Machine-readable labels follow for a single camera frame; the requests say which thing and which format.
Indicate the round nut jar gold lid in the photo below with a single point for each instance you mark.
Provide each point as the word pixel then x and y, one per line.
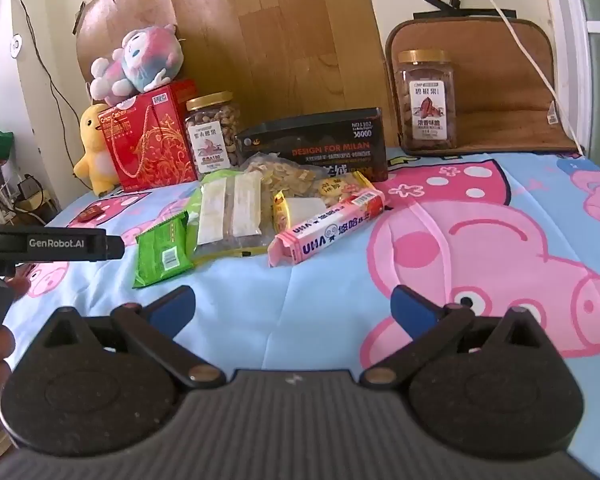
pixel 212 132

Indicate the small yellow and white packet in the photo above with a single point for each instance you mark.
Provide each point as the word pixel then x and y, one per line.
pixel 300 210

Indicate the square nut jar gold lid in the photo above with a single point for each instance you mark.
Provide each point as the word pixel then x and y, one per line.
pixel 427 105

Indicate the brown seat cushion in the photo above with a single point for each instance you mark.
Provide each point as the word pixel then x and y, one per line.
pixel 505 85

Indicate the clear bag of seeds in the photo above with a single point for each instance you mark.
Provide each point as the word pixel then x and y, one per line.
pixel 285 175

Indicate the red gift box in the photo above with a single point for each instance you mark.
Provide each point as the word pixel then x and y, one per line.
pixel 150 140

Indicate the brown cardboard sheet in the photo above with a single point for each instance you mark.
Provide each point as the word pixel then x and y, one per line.
pixel 280 35

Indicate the pink snack box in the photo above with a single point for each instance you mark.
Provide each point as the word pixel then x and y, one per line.
pixel 325 227

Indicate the yellow plush toy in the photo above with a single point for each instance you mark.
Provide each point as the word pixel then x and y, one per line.
pixel 95 150

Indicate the printed blanket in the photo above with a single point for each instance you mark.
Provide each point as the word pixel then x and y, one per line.
pixel 290 305

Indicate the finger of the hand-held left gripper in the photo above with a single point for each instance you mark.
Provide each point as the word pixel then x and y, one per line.
pixel 115 249

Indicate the black tin box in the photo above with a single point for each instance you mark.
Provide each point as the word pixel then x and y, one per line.
pixel 325 140

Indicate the clear pack of white bars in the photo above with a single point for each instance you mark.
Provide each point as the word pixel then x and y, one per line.
pixel 227 210

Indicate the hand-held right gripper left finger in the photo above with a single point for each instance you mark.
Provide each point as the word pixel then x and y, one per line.
pixel 172 305

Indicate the yellow printed snack packet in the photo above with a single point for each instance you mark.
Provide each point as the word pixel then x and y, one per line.
pixel 345 185

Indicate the green snack packet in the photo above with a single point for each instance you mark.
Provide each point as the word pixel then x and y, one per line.
pixel 162 250

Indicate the black tape strips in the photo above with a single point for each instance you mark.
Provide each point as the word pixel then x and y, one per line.
pixel 437 2

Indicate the pink plush toy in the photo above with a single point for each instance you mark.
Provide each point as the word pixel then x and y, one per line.
pixel 140 60

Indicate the small red packet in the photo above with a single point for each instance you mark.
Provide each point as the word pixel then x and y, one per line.
pixel 88 215

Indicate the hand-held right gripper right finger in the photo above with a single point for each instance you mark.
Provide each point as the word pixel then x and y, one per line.
pixel 411 310

